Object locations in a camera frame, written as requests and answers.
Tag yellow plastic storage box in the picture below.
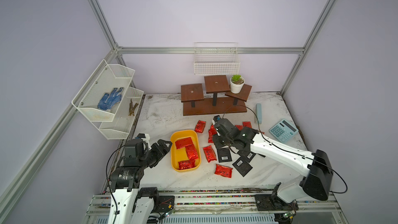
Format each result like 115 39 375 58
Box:
171 130 201 172

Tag eleventh red tea bag packet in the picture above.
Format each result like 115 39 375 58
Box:
178 160 196 171

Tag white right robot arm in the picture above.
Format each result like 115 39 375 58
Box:
212 115 333 210

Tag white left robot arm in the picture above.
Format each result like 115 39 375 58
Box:
107 134 173 224

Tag brown wooden tiered stand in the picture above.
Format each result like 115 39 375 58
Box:
181 75 252 116

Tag lower white mesh shelf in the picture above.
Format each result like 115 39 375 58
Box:
97 87 144 140

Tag white mesh shelf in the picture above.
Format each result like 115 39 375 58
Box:
97 87 144 140
72 60 135 122

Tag pale green eraser block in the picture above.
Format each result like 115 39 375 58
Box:
255 103 262 124

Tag brown twig bundle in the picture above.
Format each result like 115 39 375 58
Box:
129 99 139 116

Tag white potted green plant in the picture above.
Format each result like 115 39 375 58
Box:
230 75 245 94

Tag teal calculator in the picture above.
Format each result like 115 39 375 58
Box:
269 119 299 143

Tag blue dotted work glove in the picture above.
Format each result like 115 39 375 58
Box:
97 87 124 111

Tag upper white mesh shelf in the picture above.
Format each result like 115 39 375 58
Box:
72 60 135 122

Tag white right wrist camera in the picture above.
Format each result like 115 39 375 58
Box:
212 115 221 124

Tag white wire wall basket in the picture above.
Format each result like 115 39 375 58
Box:
193 42 240 76

